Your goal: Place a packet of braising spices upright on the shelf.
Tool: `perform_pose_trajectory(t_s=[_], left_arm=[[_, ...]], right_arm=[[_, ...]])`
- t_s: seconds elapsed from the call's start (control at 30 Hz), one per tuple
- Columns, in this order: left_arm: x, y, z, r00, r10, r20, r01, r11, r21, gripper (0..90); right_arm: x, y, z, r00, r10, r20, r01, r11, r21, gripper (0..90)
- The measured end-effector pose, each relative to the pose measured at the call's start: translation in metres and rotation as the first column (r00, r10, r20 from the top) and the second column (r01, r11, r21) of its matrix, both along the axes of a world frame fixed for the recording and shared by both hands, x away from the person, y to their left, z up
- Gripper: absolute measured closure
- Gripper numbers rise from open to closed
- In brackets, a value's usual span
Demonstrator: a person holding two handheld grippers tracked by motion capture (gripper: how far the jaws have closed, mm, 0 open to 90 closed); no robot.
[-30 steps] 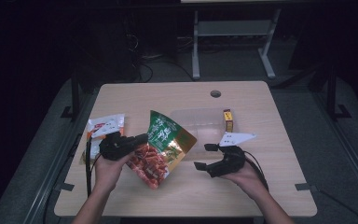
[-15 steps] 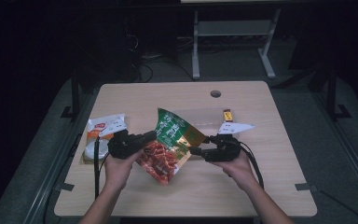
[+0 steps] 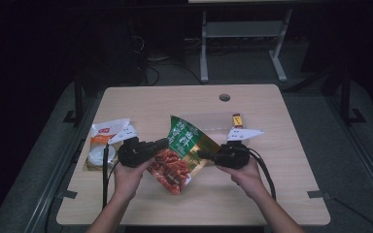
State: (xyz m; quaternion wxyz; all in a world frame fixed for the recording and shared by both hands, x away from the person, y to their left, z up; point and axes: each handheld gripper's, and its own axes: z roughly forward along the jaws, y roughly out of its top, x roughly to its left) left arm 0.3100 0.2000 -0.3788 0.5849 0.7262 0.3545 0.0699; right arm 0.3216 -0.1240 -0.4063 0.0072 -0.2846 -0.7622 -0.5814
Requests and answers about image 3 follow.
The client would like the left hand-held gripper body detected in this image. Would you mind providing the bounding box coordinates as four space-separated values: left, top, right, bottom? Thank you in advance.
107 124 158 169

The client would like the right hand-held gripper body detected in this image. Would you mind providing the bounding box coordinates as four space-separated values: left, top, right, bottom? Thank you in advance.
218 126 266 170

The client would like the green and gold snack bag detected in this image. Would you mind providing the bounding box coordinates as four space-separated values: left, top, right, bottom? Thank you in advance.
146 115 221 196

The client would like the clear plastic bag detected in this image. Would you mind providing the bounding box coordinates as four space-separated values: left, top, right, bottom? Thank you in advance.
176 111 252 147

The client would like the white and orange snack packet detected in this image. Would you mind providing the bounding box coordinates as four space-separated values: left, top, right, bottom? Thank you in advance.
84 117 132 172

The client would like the person's right hand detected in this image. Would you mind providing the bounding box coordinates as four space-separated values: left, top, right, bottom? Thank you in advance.
216 158 268 200

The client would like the person's left hand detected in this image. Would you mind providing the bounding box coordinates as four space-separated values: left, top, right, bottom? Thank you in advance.
113 157 156 202

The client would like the yellow and brown snack bar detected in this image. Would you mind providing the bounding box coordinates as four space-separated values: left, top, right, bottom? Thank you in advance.
232 113 244 128

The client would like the black metal stand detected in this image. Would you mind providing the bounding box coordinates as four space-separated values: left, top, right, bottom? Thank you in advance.
62 72 85 127
339 64 367 126

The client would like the grey tape strip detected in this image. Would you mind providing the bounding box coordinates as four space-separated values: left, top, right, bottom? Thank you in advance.
57 189 79 200
307 189 333 199

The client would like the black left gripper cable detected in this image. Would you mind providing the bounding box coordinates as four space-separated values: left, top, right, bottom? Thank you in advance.
101 144 121 210

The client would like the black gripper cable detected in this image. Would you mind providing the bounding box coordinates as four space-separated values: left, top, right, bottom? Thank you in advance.
239 147 277 200
101 144 121 210

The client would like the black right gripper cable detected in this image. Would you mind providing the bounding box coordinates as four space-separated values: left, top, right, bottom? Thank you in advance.
239 147 277 200

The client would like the bundle of background cables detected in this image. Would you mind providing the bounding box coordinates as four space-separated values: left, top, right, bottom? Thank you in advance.
131 32 205 86

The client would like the white metal table frame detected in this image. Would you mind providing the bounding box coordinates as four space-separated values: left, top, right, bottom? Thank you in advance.
198 9 294 83

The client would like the black floor cable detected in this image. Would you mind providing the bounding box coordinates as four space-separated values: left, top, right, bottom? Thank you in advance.
331 196 373 233

